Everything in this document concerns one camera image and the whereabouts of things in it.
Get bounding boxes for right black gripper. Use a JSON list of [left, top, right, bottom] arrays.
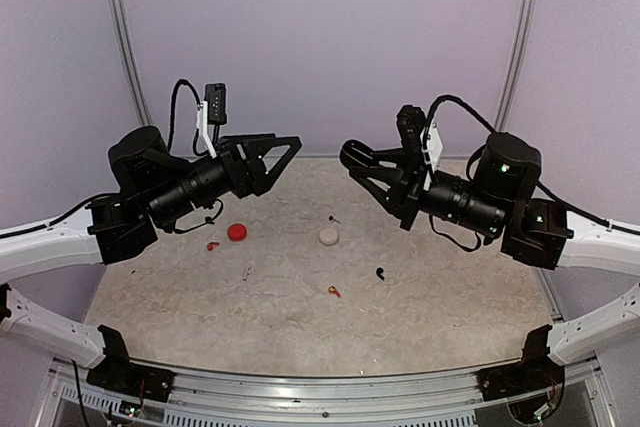
[[350, 146, 508, 238]]

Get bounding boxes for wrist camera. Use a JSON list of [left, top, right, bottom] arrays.
[[193, 82, 229, 158], [396, 105, 444, 171]]

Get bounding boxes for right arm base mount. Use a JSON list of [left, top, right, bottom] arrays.
[[476, 324, 565, 401]]

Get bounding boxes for left aluminium frame post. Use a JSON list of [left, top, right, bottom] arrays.
[[108, 0, 152, 126]]

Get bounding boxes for pink earbud charging case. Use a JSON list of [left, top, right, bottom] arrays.
[[318, 227, 339, 246]]

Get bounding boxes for red earbud charging case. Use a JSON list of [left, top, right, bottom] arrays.
[[227, 223, 248, 242]]

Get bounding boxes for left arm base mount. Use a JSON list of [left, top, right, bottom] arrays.
[[86, 325, 175, 403]]

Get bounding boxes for aluminium frame post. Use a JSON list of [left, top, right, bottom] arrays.
[[108, 0, 152, 126], [494, 0, 536, 131]]

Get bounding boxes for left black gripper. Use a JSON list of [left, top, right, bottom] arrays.
[[147, 132, 301, 227]]

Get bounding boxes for red earbud with yellow tip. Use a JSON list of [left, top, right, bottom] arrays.
[[328, 286, 341, 298]]

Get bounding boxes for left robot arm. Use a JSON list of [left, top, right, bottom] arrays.
[[1, 126, 302, 392]]

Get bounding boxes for right camera cable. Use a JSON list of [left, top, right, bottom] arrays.
[[424, 94, 501, 133]]

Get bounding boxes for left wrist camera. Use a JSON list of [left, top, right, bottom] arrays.
[[193, 82, 229, 158]]

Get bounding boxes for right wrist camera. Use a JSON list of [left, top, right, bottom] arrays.
[[396, 105, 444, 171]]

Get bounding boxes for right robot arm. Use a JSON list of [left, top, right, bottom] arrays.
[[340, 133, 639, 275]]

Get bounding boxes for right aluminium frame post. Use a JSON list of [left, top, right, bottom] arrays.
[[494, 0, 536, 131]]

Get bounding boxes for front aluminium rail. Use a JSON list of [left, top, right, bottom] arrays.
[[34, 351, 616, 427]]

